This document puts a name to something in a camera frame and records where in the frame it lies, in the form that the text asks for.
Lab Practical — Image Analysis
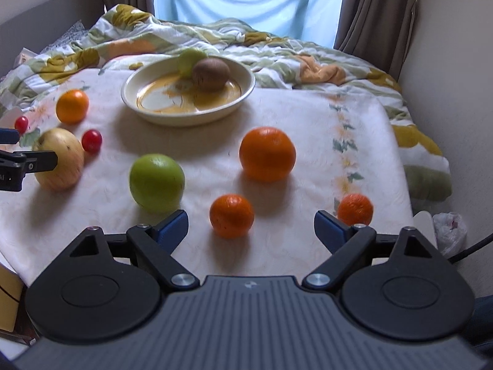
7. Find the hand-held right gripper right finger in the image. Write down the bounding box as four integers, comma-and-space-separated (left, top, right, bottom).
302, 210, 436, 290

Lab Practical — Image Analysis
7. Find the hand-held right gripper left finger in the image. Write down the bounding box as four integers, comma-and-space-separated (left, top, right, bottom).
68, 209, 201, 290

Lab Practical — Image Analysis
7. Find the yellow apple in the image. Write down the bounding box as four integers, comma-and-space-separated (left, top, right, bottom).
33, 128, 85, 192

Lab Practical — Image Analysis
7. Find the small mandarin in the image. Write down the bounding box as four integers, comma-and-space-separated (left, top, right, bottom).
337, 193, 374, 226
210, 194, 255, 238

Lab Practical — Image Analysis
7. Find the large green apple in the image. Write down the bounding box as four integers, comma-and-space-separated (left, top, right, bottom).
129, 154, 186, 213

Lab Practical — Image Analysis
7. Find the small smooth orange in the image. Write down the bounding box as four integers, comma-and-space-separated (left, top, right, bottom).
56, 89, 90, 125

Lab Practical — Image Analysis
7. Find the large orange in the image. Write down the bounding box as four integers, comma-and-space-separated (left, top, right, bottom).
239, 127, 297, 183

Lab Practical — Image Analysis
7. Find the cream ceramic bowl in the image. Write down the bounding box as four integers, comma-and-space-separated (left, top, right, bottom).
121, 57, 256, 126

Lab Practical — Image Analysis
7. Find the white chair back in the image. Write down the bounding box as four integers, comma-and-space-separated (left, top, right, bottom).
412, 210, 438, 247

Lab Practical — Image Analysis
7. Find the grey patterned pillow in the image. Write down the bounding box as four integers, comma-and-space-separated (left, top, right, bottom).
39, 21, 90, 52

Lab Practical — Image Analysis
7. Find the grey headboard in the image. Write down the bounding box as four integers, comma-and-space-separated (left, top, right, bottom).
0, 0, 106, 81

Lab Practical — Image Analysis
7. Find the yellow box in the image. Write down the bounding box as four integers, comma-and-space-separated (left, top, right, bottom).
0, 266, 24, 334

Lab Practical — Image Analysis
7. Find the white plastic bag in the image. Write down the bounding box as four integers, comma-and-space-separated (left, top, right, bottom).
433, 212, 468, 257

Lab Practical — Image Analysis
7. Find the brown kiwi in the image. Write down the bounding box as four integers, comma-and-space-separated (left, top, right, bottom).
193, 57, 231, 93

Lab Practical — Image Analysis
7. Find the small green apple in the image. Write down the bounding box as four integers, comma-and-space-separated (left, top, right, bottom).
177, 48, 209, 78

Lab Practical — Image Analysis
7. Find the floral quilted blanket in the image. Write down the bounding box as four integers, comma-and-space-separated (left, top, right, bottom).
0, 4, 453, 201

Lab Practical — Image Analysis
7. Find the dark blue cloth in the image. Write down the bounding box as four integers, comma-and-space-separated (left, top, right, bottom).
462, 296, 493, 355

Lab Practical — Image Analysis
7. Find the black cable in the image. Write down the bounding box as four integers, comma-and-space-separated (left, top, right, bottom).
449, 233, 493, 263

